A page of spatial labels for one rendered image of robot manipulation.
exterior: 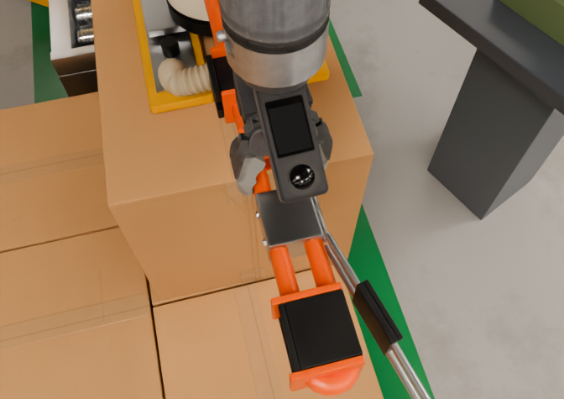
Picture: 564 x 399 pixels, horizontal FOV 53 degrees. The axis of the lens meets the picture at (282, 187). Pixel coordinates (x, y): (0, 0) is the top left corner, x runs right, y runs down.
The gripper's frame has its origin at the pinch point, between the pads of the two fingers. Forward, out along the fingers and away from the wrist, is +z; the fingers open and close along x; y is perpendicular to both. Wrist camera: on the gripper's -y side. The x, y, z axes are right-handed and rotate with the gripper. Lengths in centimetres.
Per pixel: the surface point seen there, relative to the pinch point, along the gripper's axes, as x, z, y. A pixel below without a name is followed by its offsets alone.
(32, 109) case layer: 48, 52, 67
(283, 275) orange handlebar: 2.6, -1.7, -11.5
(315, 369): 2.1, -3.2, -22.0
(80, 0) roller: 34, 54, 106
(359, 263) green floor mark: -32, 107, 29
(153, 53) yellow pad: 13.1, 9.7, 35.2
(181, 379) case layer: 21, 53, -6
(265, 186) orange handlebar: 2.0, -1.7, -0.4
